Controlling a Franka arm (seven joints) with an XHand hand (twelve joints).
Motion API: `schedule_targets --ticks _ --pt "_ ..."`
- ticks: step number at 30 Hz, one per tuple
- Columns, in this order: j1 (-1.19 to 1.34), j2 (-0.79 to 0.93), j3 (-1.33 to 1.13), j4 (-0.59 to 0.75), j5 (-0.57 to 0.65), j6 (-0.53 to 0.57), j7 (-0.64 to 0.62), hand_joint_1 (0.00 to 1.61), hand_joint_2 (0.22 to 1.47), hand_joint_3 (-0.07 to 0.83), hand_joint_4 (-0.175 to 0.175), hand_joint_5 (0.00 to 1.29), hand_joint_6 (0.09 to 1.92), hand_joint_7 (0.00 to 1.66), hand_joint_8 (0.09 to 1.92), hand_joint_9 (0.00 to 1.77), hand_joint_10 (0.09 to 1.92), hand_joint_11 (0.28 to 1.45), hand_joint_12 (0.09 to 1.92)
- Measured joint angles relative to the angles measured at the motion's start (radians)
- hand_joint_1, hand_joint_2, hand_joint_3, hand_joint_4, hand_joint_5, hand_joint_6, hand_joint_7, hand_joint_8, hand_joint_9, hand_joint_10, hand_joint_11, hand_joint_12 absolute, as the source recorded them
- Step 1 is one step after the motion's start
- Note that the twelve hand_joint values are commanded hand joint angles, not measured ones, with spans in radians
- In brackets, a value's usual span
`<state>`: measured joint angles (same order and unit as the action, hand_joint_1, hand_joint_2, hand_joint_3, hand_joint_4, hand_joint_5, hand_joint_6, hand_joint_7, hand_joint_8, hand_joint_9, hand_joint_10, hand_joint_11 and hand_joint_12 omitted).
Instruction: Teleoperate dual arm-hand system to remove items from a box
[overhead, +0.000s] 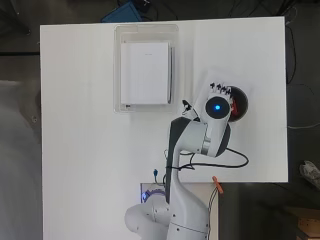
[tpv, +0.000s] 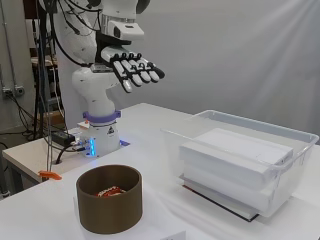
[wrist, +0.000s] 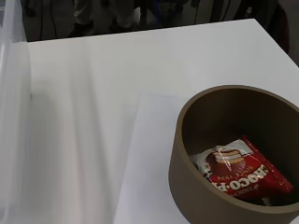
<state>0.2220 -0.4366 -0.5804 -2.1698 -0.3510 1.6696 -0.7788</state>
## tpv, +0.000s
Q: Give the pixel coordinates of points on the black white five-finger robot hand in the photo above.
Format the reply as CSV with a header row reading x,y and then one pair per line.
x,y
133,70

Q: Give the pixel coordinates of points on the red white small item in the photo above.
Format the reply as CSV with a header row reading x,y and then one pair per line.
x,y
111,192

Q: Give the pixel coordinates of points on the white seven-joint robot arm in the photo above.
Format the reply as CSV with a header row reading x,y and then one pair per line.
x,y
96,96

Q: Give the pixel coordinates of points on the black power adapter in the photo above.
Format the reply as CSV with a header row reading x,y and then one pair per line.
x,y
62,137

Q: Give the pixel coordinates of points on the white hanging sheet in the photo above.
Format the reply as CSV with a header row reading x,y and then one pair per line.
x,y
233,50

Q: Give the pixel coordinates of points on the orange clamp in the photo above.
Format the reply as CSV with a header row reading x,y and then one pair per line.
x,y
50,175

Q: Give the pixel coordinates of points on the white side table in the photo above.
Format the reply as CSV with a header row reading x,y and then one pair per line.
x,y
26,156

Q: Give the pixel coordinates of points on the brown round tub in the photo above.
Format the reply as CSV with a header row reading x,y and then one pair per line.
x,y
110,213

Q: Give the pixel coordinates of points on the black edged flat book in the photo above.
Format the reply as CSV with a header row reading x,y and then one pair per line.
x,y
230,208

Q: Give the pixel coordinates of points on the clear plastic box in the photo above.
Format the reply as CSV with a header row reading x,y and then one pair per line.
x,y
300,143

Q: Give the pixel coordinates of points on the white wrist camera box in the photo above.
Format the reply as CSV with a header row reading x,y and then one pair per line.
x,y
128,30

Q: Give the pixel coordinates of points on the grey wall outlet box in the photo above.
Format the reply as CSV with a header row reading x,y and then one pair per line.
x,y
14,90

